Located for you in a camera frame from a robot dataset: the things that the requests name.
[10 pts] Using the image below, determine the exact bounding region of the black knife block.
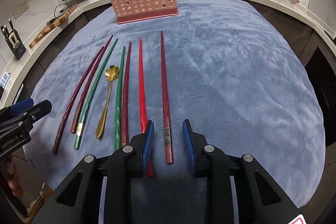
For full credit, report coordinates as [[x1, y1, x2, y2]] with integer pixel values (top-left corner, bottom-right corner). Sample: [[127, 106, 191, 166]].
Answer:
[[1, 18, 26, 60]]

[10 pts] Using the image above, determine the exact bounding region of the black power cable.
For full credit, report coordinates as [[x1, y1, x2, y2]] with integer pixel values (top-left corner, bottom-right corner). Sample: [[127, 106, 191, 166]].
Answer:
[[53, 3, 70, 21]]

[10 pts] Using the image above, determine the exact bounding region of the gold flower spoon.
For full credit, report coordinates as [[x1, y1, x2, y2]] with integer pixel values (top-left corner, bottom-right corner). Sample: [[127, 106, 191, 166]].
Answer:
[[96, 65, 120, 139]]

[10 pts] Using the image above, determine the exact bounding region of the green chopstick gold band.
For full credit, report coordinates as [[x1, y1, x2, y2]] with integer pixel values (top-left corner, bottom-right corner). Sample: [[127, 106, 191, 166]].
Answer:
[[71, 38, 118, 150]]

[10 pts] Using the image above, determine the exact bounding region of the bright red chopstick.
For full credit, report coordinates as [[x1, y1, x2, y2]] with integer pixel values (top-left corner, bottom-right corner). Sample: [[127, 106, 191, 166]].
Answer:
[[138, 39, 154, 178]]

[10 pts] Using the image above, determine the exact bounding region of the wall power socket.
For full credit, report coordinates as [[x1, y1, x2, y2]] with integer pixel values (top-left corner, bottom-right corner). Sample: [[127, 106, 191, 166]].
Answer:
[[13, 2, 29, 19]]

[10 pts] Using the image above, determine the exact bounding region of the dark red chopstick gold band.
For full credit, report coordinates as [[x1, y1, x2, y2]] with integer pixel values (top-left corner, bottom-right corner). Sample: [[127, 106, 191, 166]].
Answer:
[[70, 34, 114, 134]]

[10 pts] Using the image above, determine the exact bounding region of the blue-grey fleece mat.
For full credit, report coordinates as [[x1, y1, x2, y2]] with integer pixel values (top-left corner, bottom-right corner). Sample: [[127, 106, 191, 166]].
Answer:
[[23, 0, 325, 223]]

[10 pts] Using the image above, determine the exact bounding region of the person's left hand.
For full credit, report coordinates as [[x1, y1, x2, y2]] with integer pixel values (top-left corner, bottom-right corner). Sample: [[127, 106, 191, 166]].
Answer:
[[5, 153, 24, 197]]

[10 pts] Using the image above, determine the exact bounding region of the green chopstick plain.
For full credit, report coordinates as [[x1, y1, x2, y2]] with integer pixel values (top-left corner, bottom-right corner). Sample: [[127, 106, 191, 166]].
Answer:
[[114, 46, 126, 150]]

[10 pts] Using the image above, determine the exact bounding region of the dark red chopstick silver band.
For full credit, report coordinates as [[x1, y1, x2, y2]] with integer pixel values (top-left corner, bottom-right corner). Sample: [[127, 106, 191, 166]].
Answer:
[[160, 31, 174, 164]]

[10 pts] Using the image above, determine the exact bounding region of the checkered wooden cutting board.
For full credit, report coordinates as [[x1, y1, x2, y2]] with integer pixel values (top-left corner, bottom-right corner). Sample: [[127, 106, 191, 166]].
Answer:
[[29, 4, 78, 49]]

